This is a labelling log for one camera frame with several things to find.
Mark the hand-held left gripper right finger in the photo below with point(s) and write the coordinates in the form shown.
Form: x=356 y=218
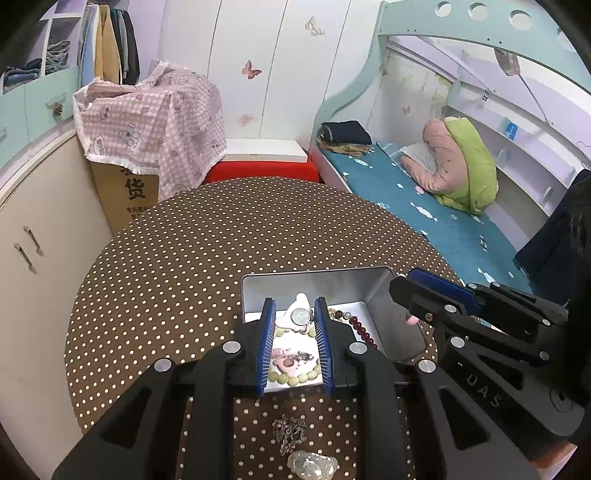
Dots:
x=323 y=346

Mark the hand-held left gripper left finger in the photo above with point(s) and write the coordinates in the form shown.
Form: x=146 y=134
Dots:
x=265 y=346

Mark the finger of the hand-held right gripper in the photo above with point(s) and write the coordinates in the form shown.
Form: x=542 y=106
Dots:
x=438 y=286
x=415 y=295

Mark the white shell coin charm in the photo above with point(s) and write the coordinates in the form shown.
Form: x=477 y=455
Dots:
x=288 y=323

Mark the grey metal tin box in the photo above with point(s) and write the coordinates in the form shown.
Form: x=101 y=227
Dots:
x=364 y=290

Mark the teal printed bed sheet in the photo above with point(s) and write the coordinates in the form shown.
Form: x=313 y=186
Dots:
x=443 y=221

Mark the brown polka dot tablecloth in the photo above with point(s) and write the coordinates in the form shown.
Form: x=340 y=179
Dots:
x=161 y=286

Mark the green quilt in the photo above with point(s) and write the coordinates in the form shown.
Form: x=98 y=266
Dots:
x=475 y=166

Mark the dark cloth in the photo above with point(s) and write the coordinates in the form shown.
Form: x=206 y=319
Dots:
x=558 y=230

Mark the white pillow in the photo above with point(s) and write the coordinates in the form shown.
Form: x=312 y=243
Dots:
x=420 y=154

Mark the folded tan clothes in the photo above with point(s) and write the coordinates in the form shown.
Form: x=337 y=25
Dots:
x=346 y=150

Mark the small blue box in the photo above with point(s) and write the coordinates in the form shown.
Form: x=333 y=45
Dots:
x=510 y=128

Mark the red stool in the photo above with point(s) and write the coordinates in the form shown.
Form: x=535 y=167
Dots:
x=258 y=171

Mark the folded black clothes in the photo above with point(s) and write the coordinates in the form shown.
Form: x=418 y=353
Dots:
x=346 y=133

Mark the white board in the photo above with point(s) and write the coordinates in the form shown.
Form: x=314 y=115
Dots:
x=263 y=150

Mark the cardboard box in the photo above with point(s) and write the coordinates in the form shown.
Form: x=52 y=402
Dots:
x=124 y=194

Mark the mint green bunk bed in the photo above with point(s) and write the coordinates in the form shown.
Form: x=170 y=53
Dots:
x=351 y=87

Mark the pink flower sticker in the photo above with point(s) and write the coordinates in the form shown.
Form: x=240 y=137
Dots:
x=245 y=120

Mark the brown hanging pouch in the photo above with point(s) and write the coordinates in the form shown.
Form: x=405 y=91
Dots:
x=507 y=61

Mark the white wardrobe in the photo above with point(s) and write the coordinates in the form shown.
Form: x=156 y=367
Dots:
x=286 y=92

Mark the pink checkered cloth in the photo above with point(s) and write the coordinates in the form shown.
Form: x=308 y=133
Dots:
x=152 y=124

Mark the beige cabinet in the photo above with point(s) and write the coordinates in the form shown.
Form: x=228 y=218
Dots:
x=46 y=207

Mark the pink butterfly sticker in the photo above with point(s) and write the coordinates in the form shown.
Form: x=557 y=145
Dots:
x=251 y=70

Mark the yellow butterfly sticker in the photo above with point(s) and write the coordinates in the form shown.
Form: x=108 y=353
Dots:
x=315 y=27

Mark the pine cone drawer ornament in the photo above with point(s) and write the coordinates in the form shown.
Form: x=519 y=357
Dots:
x=57 y=110

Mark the hanging black garment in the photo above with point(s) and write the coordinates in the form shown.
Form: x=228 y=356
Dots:
x=131 y=50

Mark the hanging dark green garment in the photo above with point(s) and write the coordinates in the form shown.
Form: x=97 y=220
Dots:
x=120 y=41

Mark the mint green drawer unit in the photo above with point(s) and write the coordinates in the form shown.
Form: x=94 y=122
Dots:
x=27 y=106

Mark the hanging yellow garment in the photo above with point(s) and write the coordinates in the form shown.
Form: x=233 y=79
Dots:
x=107 y=46

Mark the hanging blue garment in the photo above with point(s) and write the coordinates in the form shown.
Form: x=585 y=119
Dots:
x=88 y=46

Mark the folded light blue jeans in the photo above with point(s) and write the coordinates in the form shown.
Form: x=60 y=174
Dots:
x=57 y=57

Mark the folded dark blue jeans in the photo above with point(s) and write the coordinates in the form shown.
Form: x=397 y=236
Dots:
x=21 y=74

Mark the white shelf unit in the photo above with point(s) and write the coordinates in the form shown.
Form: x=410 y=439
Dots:
x=44 y=44

